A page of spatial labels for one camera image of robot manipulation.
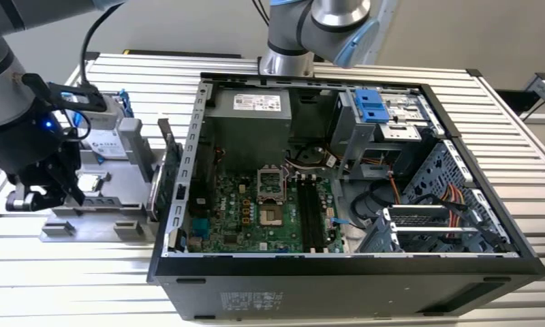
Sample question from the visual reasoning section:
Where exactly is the black RAM slot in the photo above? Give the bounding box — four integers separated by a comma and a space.
297, 173, 315, 253

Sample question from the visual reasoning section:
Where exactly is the silver CPU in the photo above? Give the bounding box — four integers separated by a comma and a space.
73, 174, 103, 193

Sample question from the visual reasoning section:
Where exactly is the hard disk in blue carrier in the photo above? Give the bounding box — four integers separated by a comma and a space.
74, 89, 135, 164

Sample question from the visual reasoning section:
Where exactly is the grey parts rack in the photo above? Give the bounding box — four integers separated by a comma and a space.
38, 117, 163, 243

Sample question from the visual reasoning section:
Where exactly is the green graphics card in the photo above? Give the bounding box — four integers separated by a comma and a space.
145, 117, 185, 223

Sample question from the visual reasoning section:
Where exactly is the black case fan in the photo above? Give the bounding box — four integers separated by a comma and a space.
189, 136, 219, 219

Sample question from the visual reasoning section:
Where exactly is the grey power supply unit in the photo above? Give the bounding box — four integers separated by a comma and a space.
202, 87, 294, 170

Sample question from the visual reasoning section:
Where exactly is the green motherboard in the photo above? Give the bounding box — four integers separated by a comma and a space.
186, 169, 349, 255

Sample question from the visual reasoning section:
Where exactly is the CPU socket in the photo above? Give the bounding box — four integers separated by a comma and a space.
258, 203, 286, 228

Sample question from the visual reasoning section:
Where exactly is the black round fan housing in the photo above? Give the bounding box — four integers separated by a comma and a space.
295, 144, 331, 167

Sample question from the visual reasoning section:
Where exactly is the black PC case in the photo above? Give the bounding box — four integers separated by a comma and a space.
145, 71, 545, 322

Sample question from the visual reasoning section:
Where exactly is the blue plastic drive latch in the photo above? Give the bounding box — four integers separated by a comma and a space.
351, 89, 387, 124

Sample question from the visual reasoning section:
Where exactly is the metal optical drive cage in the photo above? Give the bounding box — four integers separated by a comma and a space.
329, 87, 442, 180

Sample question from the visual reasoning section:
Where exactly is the metal disk bay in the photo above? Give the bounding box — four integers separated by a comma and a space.
357, 203, 483, 255

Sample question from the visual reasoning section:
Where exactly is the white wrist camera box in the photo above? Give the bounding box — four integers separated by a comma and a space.
46, 80, 119, 129

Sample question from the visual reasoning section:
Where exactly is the black camera cable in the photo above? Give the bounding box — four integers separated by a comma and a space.
79, 0, 123, 90

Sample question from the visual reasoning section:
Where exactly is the metal socket cover frame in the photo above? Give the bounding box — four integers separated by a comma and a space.
257, 165, 286, 202

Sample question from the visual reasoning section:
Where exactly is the thin wire locking lever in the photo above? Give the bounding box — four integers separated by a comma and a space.
282, 166, 293, 204

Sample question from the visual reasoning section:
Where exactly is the yellow grey wire bundle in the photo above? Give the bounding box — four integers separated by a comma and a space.
283, 159, 343, 171

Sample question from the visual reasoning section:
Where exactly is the black cable loop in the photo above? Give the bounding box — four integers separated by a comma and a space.
350, 188, 394, 230

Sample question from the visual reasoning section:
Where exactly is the orange wire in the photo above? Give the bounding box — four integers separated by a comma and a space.
361, 155, 403, 205

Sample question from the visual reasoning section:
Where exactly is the red yellow power wire bundle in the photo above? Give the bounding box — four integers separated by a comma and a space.
438, 183, 466, 228

